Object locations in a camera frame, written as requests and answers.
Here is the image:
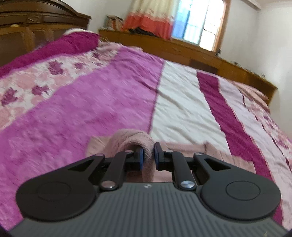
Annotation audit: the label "pink knitted cardigan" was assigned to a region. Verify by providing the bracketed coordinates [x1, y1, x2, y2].
[86, 128, 256, 183]

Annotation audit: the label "magenta pillow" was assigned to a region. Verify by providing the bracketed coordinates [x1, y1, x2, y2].
[1, 29, 99, 77]

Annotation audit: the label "dark clothes on cabinet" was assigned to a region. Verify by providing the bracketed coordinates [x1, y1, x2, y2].
[128, 27, 156, 37]

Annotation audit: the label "long wooden drawer cabinet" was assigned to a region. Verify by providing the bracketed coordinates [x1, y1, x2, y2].
[99, 30, 277, 103]

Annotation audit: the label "magenta striped floral bedspread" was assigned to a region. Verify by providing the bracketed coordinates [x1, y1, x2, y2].
[1, 40, 291, 230]

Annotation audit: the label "cream and orange curtain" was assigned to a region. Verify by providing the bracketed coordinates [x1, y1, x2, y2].
[122, 0, 179, 40]

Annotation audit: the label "dark wooden headboard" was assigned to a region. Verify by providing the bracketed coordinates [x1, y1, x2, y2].
[1, 1, 91, 66]

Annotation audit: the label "window with wooden frame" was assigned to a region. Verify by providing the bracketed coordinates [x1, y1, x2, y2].
[172, 0, 231, 52]

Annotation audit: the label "stack of books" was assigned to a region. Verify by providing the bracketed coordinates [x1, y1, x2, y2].
[101, 15, 124, 32]

